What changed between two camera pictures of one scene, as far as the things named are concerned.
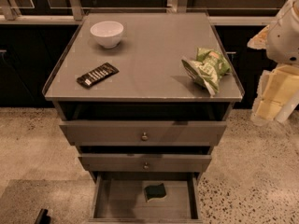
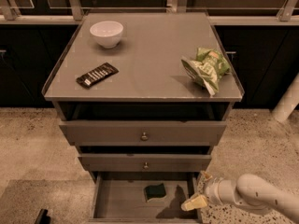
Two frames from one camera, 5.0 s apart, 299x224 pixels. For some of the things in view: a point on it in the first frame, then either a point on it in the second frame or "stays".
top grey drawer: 149,133 stays
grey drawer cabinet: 145,97 stays
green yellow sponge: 155,191 stays
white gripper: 284,41 -> 211,189
